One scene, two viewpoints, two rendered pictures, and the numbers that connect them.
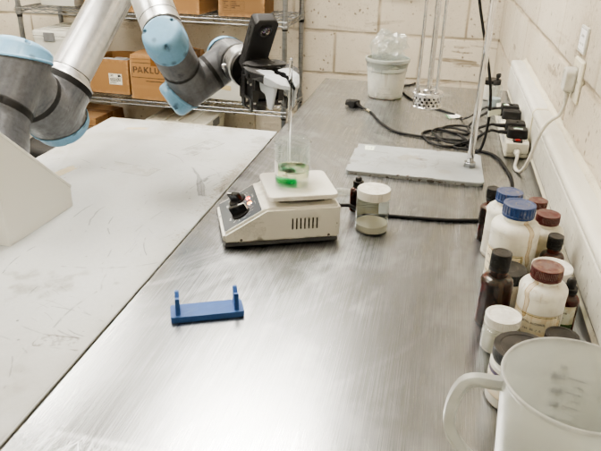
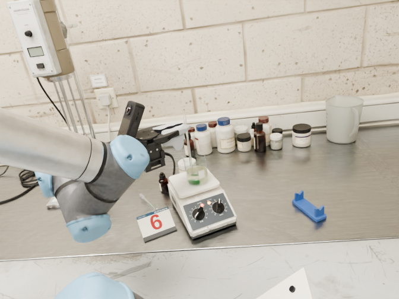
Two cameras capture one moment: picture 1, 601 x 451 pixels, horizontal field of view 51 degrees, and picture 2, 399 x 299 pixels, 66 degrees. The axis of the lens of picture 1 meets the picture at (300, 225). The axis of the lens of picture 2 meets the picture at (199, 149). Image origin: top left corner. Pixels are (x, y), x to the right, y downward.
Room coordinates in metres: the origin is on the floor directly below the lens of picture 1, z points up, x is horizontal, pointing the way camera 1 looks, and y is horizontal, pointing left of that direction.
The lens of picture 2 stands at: (1.07, 0.75, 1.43)
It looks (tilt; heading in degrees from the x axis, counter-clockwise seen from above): 25 degrees down; 265
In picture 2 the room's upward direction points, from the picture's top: 8 degrees counter-clockwise
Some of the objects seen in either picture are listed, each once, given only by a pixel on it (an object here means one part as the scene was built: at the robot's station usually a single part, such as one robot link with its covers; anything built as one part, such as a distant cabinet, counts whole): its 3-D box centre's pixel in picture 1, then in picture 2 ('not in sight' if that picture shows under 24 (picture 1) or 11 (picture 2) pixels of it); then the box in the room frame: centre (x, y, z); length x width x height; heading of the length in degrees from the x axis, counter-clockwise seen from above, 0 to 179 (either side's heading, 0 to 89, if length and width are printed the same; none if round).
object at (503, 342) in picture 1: (519, 373); (301, 135); (0.58, -0.25, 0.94); 0.07 x 0.07 x 0.07
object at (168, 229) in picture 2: not in sight; (156, 223); (1.15, 0.08, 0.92); 0.09 x 0.06 x 0.04; 14
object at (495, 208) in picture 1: (504, 223); (202, 139); (0.95, -0.34, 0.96); 0.06 x 0.06 x 0.11
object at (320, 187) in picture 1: (297, 184); (193, 181); (1.03, 0.01, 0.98); 0.12 x 0.12 x 0.01; 12
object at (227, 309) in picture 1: (207, 302); (309, 204); (0.74, 0.13, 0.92); 0.10 x 0.03 x 0.04; 103
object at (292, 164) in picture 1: (292, 163); (195, 169); (1.02, 0.02, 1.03); 0.07 x 0.06 x 0.08; 154
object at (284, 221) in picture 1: (283, 208); (198, 198); (1.03, 0.03, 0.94); 0.22 x 0.13 x 0.08; 102
